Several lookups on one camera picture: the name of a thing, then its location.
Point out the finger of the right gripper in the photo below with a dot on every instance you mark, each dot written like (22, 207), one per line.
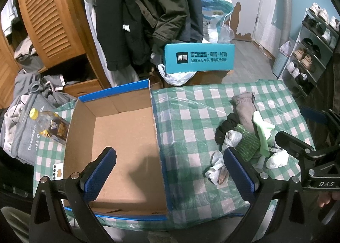
(314, 115)
(295, 147)

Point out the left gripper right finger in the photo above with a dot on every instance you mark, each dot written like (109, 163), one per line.
(289, 223)

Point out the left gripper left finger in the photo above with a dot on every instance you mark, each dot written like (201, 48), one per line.
(49, 223)

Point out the white sock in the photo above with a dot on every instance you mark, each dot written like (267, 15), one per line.
(277, 160)

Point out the light green foam sheet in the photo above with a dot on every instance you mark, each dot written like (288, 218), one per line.
(264, 130)

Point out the green sparkly cloth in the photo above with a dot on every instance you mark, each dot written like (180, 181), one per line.
(249, 144)

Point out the white patterned cloth bundle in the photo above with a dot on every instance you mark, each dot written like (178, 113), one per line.
(217, 172)

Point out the black sock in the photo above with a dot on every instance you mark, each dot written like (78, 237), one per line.
(229, 124)

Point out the person's right hand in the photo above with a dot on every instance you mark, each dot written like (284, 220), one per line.
(323, 199)

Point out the light blue waste bin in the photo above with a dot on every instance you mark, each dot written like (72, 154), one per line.
(281, 59)

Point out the grey fleece pouch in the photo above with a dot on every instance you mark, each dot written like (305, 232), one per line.
(244, 107)

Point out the grey shoe rack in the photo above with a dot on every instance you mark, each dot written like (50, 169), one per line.
(311, 51)

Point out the plastic bottle yellow cap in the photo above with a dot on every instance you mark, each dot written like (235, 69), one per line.
(50, 125)

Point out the brown flattened cardboard box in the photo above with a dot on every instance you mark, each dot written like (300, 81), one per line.
(200, 78)

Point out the green white checkered tablecloth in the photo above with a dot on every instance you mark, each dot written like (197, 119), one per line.
(191, 121)

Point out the open cardboard box blue rim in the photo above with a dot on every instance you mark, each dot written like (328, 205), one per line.
(122, 118)

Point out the grey hoodie pile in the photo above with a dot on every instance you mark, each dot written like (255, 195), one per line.
(19, 135)

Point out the white plastic bag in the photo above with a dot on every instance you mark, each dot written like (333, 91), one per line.
(176, 79)

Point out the teal printed shoe box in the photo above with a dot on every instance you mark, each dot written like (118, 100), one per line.
(198, 57)

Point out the blue white woven bag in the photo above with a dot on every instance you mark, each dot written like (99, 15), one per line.
(216, 16)

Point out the dark hanging jackets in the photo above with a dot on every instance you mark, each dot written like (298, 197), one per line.
(129, 31)

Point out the wooden louvered wardrobe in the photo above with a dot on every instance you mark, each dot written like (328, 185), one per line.
(61, 36)

